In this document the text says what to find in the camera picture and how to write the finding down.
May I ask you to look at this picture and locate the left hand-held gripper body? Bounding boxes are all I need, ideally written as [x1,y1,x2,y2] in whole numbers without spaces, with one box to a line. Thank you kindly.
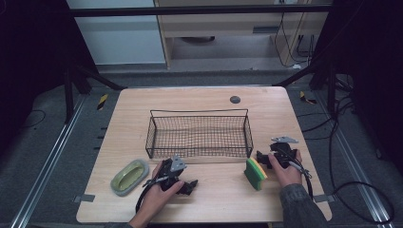
[157,155,188,192]

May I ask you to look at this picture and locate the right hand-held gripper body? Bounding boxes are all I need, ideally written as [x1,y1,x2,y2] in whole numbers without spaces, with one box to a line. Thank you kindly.
[268,136,299,169]

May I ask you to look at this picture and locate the yellow and green sponge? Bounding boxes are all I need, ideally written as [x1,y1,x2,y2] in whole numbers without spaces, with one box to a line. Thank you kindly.
[243,157,269,192]

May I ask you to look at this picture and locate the green and grey soap dish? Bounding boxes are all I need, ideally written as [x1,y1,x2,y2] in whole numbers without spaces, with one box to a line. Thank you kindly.
[109,158,151,198]

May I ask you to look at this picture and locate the black wire mesh basket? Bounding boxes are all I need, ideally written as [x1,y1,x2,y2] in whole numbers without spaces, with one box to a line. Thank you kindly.
[144,108,255,160]

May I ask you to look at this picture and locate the person's right hand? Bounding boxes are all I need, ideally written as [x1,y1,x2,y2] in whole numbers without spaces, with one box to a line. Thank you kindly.
[267,149,304,188]

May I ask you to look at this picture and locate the person's left hand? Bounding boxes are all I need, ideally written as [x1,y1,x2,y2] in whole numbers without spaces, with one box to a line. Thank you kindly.
[135,160,185,222]

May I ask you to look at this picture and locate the yellow and black floor tape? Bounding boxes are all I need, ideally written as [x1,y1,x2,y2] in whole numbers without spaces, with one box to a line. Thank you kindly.
[298,90,318,105]
[96,93,109,111]

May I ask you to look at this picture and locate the grey tape piece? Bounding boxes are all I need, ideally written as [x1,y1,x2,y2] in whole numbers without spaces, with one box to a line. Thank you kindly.
[72,193,96,204]
[313,194,336,204]

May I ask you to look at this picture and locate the black metal stand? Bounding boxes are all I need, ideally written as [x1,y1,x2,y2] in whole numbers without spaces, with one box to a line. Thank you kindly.
[273,58,338,117]
[62,61,128,125]

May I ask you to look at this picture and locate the black curtain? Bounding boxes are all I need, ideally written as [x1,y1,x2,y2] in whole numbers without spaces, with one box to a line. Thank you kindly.
[0,0,100,156]
[308,0,403,179]

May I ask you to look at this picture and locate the light wooden desk furniture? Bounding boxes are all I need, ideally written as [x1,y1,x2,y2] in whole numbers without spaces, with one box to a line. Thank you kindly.
[153,0,334,70]

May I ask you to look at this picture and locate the white cabinet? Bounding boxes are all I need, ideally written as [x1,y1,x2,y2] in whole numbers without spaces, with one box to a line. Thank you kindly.
[66,0,167,67]

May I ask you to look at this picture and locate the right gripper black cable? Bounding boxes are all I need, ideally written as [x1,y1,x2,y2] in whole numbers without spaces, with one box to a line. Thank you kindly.
[283,148,316,201]

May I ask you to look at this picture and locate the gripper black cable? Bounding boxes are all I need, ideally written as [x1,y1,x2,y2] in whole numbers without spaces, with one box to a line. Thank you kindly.
[283,148,316,201]
[135,175,170,214]

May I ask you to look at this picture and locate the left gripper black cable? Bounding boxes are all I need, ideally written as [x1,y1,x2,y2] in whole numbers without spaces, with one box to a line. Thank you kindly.
[135,175,170,214]

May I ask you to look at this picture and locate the black floor cable loop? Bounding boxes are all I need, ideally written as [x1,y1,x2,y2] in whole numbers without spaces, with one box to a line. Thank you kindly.
[297,94,396,225]

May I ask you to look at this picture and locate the metal floor rail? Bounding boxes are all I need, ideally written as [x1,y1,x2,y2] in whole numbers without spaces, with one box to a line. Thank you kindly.
[9,94,87,228]
[317,91,397,228]

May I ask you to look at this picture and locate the hanging black cables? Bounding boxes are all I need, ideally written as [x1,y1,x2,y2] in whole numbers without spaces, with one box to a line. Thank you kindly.
[273,11,317,68]

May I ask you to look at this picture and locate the thin black floor cable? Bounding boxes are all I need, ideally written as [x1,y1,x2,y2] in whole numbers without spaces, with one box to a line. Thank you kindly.
[19,108,48,130]

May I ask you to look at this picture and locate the black horizontal frame bar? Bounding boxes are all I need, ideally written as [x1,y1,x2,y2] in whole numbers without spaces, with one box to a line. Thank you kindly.
[68,4,335,18]

